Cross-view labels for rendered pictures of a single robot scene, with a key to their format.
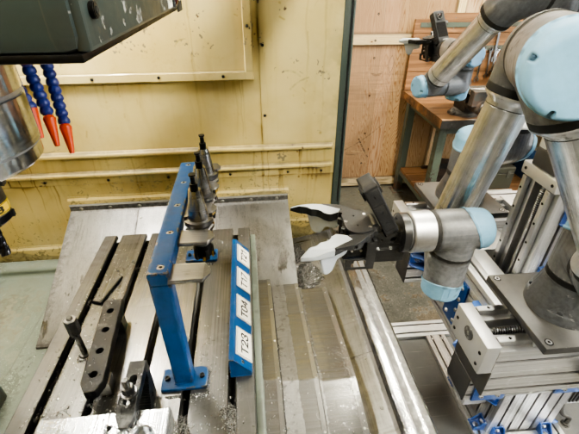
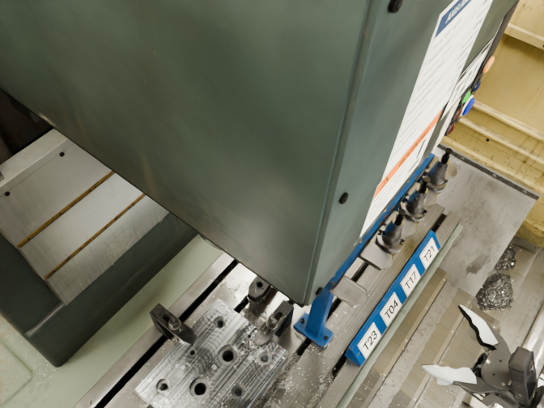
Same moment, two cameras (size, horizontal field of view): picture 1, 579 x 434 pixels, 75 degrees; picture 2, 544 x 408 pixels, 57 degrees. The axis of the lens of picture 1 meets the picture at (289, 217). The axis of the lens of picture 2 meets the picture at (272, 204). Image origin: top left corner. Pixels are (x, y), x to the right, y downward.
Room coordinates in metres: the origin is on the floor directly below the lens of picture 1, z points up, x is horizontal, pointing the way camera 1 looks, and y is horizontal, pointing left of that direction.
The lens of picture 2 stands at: (0.05, 0.01, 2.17)
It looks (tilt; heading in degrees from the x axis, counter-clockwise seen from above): 55 degrees down; 41
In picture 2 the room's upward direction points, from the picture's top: 4 degrees clockwise
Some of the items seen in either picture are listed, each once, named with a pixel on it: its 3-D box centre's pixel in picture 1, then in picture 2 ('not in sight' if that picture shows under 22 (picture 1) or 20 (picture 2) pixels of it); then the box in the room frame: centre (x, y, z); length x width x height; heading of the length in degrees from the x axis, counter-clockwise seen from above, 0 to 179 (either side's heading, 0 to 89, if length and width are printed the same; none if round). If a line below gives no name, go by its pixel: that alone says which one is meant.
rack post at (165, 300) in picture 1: (174, 336); (320, 308); (0.51, 0.23, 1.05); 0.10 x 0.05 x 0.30; 96
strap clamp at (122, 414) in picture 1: (134, 399); (273, 327); (0.42, 0.30, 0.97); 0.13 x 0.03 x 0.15; 6
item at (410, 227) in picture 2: (201, 209); (401, 224); (0.74, 0.20, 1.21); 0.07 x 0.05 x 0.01; 96
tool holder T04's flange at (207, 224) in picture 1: (199, 221); (389, 240); (0.68, 0.20, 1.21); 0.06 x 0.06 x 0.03
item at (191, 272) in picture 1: (190, 272); (350, 292); (0.52, 0.18, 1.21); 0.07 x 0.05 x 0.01; 96
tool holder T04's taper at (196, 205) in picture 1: (196, 203); (394, 229); (0.68, 0.20, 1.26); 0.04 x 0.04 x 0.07
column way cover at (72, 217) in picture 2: not in sight; (105, 196); (0.31, 0.79, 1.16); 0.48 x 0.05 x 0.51; 6
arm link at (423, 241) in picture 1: (415, 230); not in sight; (0.56, -0.23, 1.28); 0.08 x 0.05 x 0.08; 5
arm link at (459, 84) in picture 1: (454, 83); not in sight; (1.39, -0.59, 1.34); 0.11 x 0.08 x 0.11; 109
